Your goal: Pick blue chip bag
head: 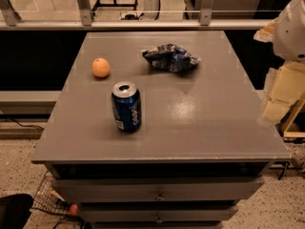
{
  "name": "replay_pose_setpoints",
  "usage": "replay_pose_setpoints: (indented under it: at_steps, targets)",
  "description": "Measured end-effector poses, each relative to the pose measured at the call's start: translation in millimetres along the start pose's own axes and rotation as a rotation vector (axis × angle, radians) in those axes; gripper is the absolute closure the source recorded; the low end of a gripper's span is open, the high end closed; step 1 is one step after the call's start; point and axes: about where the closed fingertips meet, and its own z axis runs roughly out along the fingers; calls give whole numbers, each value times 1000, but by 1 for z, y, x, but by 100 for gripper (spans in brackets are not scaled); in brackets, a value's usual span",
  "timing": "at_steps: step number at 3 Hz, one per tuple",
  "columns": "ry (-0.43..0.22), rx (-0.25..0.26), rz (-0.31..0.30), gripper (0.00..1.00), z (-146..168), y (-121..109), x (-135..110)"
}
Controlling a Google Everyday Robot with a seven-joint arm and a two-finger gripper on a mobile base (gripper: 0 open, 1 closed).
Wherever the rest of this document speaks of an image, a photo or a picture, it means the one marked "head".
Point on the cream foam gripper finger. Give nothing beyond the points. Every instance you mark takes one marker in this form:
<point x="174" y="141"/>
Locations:
<point x="282" y="88"/>

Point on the blue chip bag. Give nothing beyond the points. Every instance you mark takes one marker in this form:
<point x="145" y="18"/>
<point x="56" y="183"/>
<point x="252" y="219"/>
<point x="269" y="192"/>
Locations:
<point x="170" y="58"/>

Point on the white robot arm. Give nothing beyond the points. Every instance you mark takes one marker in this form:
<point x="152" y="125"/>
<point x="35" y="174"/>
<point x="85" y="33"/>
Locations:
<point x="289" y="32"/>

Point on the upper grey drawer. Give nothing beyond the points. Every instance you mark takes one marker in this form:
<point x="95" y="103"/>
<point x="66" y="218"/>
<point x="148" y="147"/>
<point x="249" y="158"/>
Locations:
<point x="156" y="189"/>

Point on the grey drawer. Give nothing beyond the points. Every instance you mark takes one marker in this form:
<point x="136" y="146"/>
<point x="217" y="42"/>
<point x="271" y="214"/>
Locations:
<point x="156" y="189"/>
<point x="158" y="214"/>

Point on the grey drawer cabinet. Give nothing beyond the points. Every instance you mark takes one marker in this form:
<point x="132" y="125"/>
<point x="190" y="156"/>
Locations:
<point x="202" y="122"/>

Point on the lower grey drawer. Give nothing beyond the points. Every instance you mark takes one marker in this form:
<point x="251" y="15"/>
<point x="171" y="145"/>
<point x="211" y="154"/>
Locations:
<point x="158" y="214"/>

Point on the blue Pepsi soda can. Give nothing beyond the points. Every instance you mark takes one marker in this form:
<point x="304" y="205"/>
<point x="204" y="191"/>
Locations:
<point x="126" y="106"/>

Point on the orange fruit on table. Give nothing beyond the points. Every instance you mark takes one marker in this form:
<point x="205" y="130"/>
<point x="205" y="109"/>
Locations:
<point x="100" y="67"/>

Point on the black stand in background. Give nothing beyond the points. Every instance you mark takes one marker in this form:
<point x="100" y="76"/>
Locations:
<point x="114" y="4"/>

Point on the small orange ball on floor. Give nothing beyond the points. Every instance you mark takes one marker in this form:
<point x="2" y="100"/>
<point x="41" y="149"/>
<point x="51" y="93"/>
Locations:
<point x="73" y="210"/>

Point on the wooden frame at right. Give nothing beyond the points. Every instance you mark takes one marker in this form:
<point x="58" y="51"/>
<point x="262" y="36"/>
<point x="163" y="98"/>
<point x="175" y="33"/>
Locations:
<point x="288" y="123"/>

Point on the wire basket on floor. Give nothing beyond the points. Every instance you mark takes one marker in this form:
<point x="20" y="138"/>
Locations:
<point x="48" y="201"/>

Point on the metal railing frame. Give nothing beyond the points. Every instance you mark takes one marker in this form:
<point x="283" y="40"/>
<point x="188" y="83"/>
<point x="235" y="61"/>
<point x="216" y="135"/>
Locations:
<point x="153" y="15"/>

